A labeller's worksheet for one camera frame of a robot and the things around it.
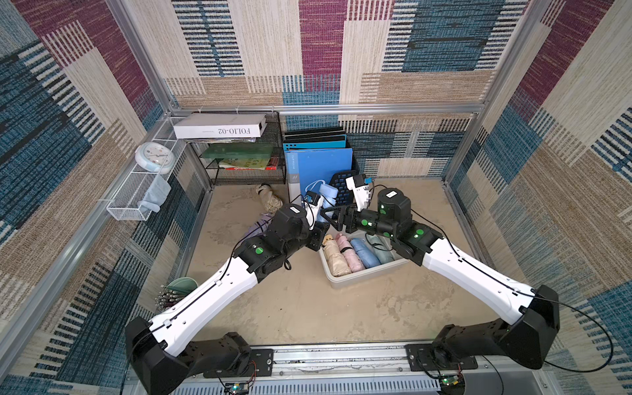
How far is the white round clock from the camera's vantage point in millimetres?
733

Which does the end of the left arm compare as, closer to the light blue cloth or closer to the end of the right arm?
the end of the right arm

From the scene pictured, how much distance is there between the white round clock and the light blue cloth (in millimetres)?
30

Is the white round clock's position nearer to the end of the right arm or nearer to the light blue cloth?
the light blue cloth

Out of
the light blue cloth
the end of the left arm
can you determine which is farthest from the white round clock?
the end of the left arm

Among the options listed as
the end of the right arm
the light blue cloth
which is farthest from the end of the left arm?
the light blue cloth

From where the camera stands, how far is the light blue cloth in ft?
2.17

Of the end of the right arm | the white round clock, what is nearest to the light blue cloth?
the white round clock
